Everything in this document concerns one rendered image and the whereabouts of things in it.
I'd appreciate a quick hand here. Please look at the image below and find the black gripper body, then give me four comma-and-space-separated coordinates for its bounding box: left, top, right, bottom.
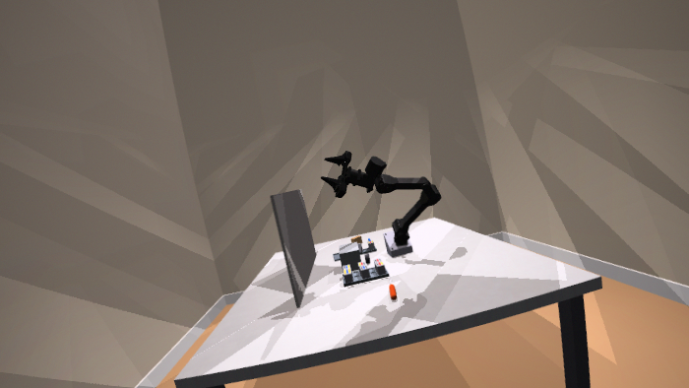
336, 151, 363, 198

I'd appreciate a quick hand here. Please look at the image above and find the orange-handled screwdriver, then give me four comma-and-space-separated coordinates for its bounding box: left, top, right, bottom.
389, 278, 397, 300

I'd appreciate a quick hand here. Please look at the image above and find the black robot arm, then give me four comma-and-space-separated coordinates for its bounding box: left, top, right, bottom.
359, 157, 441, 247

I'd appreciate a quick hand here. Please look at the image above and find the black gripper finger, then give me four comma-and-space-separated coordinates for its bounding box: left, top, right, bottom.
325, 154, 345, 166
321, 176, 341, 193

